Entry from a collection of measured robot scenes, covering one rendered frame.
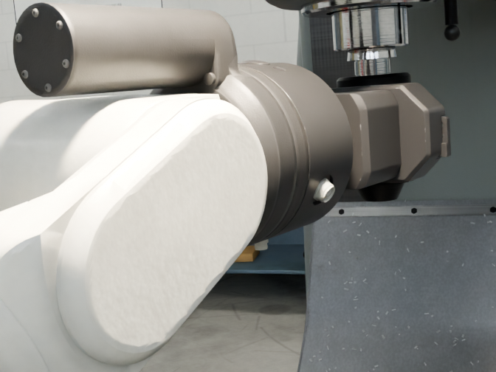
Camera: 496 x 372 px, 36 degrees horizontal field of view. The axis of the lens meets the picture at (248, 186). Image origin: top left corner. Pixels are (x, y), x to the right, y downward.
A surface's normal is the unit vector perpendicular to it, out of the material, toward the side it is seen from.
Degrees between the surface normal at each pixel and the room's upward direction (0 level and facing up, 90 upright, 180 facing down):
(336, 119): 72
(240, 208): 93
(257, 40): 90
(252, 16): 90
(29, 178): 81
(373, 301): 63
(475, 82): 90
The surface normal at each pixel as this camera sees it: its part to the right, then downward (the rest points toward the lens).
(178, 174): 0.80, 0.06
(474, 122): -0.36, 0.15
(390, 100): 0.70, -0.37
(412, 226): -0.36, -0.31
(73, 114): -0.33, -0.78
